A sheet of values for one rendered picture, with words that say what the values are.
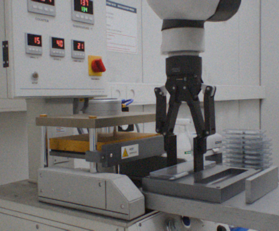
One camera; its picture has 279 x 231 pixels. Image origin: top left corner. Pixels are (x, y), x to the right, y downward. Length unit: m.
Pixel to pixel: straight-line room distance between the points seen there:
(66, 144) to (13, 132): 0.48
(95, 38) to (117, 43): 0.62
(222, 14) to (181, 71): 0.13
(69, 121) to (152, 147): 0.21
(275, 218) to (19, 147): 0.93
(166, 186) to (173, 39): 0.29
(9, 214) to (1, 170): 0.38
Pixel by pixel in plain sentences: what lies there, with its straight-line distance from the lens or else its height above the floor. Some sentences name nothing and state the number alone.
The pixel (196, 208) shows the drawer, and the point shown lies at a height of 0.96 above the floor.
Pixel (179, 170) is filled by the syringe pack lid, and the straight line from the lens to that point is 0.80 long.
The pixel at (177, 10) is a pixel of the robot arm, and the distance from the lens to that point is 0.68.
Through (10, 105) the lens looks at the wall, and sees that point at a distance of 1.28.
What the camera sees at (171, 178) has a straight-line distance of 0.74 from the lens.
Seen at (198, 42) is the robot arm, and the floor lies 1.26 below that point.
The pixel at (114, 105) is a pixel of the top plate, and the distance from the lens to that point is 0.91.
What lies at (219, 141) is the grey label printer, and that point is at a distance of 1.93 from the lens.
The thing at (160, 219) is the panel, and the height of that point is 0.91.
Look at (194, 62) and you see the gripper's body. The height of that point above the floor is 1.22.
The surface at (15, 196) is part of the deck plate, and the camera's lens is 0.96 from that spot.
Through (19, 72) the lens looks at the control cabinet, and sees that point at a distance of 0.94.
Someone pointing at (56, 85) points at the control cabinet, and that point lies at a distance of 1.01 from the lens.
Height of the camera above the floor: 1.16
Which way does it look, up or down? 3 degrees down
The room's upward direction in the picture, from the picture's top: 1 degrees counter-clockwise
